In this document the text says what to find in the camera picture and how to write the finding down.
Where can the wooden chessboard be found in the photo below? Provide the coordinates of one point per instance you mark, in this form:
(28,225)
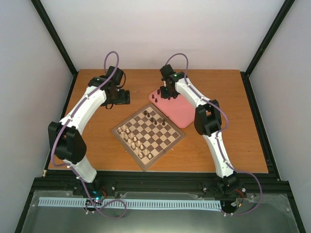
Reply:
(148,138)

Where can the black aluminium frame rail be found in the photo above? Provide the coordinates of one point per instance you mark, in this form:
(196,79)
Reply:
(202,184)

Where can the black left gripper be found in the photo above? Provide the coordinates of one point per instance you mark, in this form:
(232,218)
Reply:
(124,99)

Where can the pink tray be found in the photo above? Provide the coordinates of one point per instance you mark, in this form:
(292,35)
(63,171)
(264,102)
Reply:
(178,110)

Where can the light blue cable duct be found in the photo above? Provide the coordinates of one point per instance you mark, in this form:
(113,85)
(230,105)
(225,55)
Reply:
(132,204)

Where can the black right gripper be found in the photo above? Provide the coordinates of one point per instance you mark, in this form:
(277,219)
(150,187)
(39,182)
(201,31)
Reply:
(164,95)

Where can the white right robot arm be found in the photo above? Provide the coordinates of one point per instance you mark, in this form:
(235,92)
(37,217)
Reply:
(207,122)

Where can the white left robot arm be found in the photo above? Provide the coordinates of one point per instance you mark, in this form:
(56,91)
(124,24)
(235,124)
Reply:
(65,136)

